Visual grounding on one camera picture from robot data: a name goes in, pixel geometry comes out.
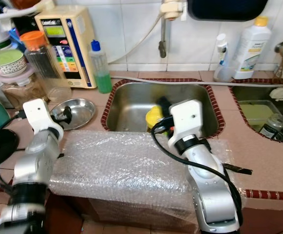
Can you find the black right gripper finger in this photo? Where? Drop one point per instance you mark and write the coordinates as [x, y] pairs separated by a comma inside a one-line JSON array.
[[163, 107]]

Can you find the clear bubble wrap sheet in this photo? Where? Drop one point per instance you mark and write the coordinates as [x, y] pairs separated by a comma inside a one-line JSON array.
[[122, 170]]

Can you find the small white spray bottle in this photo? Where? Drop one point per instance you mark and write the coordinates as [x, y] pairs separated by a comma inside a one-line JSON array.
[[221, 48]]

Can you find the small steel plate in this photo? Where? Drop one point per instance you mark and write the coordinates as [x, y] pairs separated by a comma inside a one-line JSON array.
[[83, 113]]

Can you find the green plastic container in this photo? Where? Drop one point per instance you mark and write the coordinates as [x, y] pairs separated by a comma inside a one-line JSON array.
[[253, 113]]

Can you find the pink lid jar brown contents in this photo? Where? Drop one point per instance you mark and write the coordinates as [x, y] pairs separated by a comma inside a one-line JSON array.
[[22, 95]]

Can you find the white detergent bottle yellow cap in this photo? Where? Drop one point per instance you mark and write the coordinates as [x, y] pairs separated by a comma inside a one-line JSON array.
[[251, 53]]

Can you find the white round sink strainer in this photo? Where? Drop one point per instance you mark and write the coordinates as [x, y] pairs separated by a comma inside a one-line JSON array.
[[281, 92]]

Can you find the clear jar orange lid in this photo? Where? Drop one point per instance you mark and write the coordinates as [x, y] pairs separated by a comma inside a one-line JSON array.
[[41, 63]]

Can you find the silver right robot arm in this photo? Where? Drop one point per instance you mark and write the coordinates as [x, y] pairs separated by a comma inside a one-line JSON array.
[[212, 190]]

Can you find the green liquid bottle blue cap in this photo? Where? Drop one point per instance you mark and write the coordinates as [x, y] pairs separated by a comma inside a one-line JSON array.
[[103, 82]]

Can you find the black round kettle base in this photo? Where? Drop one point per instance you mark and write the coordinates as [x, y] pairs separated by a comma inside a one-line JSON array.
[[0, 148]]

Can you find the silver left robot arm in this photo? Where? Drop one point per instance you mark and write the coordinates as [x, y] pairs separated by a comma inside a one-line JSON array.
[[34, 163]]

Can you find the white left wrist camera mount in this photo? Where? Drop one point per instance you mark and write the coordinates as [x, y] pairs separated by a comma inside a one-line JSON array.
[[39, 117]]

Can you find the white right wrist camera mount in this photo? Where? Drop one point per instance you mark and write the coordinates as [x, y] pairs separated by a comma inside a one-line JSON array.
[[185, 119]]

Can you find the black tape strip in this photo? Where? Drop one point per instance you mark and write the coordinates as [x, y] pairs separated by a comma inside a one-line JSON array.
[[241, 169]]

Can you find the patterned bowl green inside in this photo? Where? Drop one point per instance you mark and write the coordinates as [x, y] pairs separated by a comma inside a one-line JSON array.
[[5, 57]]

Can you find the cluttered steel sink basin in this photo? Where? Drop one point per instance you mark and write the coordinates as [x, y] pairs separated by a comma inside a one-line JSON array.
[[241, 94]]

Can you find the cream wall tap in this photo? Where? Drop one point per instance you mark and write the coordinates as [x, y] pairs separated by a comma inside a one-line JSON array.
[[162, 46]]

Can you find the small glass jar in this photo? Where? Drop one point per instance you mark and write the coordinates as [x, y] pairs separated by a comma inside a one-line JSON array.
[[272, 127]]

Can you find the large steel sink basin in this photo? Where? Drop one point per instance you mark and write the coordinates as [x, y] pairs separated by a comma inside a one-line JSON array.
[[126, 102]]

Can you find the black rounded wall panel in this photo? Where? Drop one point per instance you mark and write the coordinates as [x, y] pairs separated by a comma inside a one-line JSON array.
[[229, 9]]

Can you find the cream water ioniser machine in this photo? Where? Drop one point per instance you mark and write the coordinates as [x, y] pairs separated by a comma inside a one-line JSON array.
[[63, 53]]

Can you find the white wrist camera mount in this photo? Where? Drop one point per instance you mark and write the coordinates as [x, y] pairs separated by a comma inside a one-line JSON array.
[[39, 117], [185, 119]]

